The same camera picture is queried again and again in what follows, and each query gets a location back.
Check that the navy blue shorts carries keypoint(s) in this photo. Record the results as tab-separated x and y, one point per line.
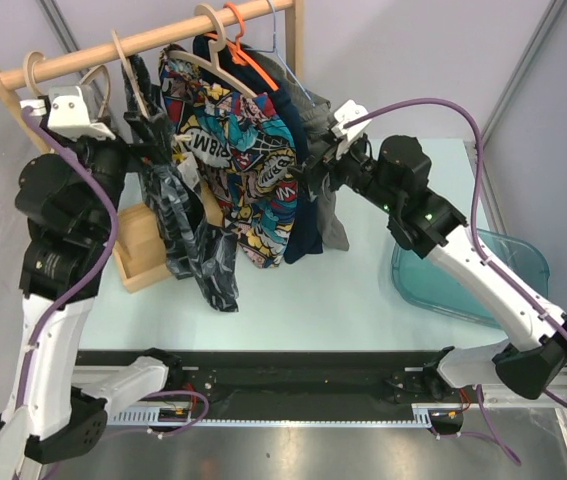
285	110

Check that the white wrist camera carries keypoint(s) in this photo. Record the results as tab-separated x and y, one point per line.
346	136
73	112

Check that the colourful comic-print shorts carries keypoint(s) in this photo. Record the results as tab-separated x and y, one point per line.
243	149

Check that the white blue price tags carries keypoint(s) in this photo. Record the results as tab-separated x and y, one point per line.
185	160

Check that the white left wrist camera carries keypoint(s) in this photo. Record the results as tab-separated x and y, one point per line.
73	112

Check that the light blue wire hanger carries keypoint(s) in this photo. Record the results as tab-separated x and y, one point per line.
275	51

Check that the orange plastic hanger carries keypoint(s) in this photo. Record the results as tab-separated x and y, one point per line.
240	56

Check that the beige hanger with comic shorts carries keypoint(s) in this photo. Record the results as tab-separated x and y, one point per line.
215	46

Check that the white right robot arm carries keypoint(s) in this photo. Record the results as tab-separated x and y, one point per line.
421	221

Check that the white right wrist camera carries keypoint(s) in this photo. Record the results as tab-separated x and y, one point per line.
346	136

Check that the grey shorts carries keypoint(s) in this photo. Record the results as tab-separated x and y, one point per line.
314	113

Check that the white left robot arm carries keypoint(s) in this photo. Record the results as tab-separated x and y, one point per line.
71	208

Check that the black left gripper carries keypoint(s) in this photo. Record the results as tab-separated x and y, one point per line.
139	153

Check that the dark leaf-print shorts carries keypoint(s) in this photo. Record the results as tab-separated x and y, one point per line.
195	248

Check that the beige wooden hanger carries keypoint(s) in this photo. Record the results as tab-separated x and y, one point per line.
94	85
130	75

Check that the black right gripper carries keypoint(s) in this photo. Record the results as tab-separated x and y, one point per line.
315	168

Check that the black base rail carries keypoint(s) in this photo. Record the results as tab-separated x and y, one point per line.
311	387

